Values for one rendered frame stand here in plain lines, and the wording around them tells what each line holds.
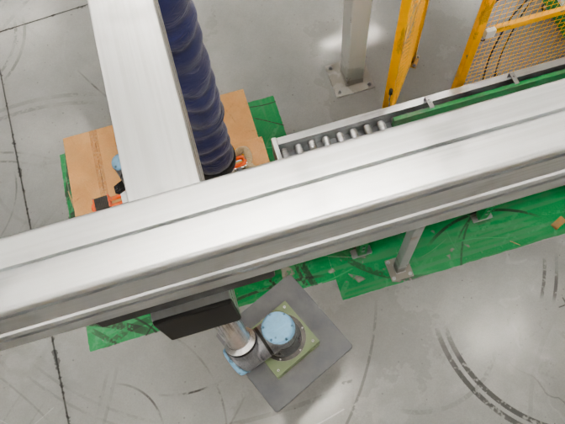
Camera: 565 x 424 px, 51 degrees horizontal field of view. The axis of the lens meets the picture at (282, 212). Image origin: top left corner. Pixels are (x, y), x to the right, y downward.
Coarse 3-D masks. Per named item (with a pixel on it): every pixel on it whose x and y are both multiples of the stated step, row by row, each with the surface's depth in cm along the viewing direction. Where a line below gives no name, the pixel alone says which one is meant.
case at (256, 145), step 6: (258, 138) 322; (234, 144) 321; (240, 144) 321; (246, 144) 321; (252, 144) 321; (258, 144) 320; (264, 144) 321; (252, 150) 319; (258, 150) 319; (264, 150) 319; (252, 156) 318; (258, 156) 318; (264, 156) 317; (252, 162) 316; (258, 162) 316; (264, 162) 316
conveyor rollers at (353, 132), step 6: (390, 120) 369; (366, 126) 366; (378, 126) 367; (384, 126) 365; (354, 132) 365; (366, 132) 365; (372, 132) 365; (324, 138) 365; (336, 138) 366; (342, 138) 364; (300, 144) 365; (312, 144) 363; (324, 144) 364; (330, 144) 363; (282, 150) 363; (294, 150) 365; (300, 150) 362; (282, 156) 362
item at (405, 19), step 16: (416, 0) 330; (400, 16) 300; (416, 16) 360; (400, 32) 310; (416, 32) 399; (400, 48) 321; (416, 48) 430; (400, 64) 366; (416, 64) 446; (400, 80) 404; (384, 96) 367
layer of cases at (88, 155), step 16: (224, 96) 381; (240, 96) 380; (224, 112) 376; (240, 112) 376; (112, 128) 377; (240, 128) 371; (64, 144) 374; (80, 144) 374; (96, 144) 373; (112, 144) 372; (80, 160) 369; (96, 160) 368; (80, 176) 365; (96, 176) 364; (112, 176) 363; (80, 192) 360; (96, 192) 360; (112, 192) 359; (80, 208) 356
